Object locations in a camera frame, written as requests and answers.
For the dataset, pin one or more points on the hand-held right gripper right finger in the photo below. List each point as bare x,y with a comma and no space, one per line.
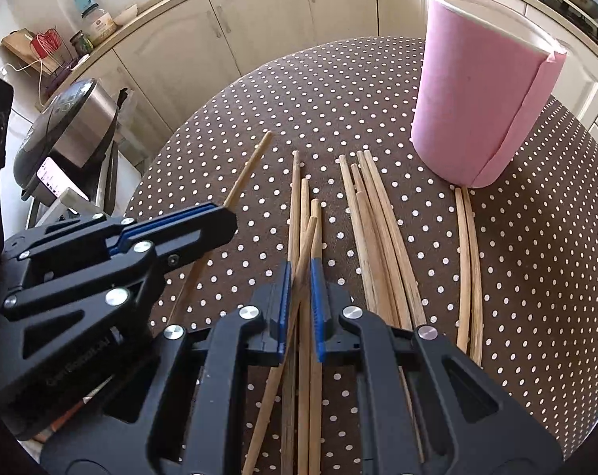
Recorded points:
318,307

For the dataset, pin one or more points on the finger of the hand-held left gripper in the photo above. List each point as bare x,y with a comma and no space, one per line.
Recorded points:
130,277
200,220

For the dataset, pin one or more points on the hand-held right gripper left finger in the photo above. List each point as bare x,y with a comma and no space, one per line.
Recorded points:
283,307

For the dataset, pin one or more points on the pile of wooden chopsticks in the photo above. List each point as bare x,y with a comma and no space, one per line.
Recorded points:
383,257

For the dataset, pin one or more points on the pink cup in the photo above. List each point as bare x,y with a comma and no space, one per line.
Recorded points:
472,89

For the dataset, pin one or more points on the metal stand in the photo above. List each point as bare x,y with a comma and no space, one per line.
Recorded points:
108,183

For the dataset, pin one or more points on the smartphone with lit screen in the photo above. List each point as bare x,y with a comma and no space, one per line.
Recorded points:
61,178

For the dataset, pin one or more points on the silver rice cooker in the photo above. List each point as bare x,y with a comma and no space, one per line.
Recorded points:
66,123

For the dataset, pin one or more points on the small dark jar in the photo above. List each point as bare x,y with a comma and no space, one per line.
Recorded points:
78,43

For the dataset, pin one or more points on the white bowl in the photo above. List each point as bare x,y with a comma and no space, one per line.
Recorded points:
125,16

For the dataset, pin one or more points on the large glass jar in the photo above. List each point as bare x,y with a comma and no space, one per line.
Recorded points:
98,24

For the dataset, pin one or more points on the wooden cutting board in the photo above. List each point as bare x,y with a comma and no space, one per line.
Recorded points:
19,47

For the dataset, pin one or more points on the red kitchen utensil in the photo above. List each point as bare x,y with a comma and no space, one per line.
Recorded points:
45,43

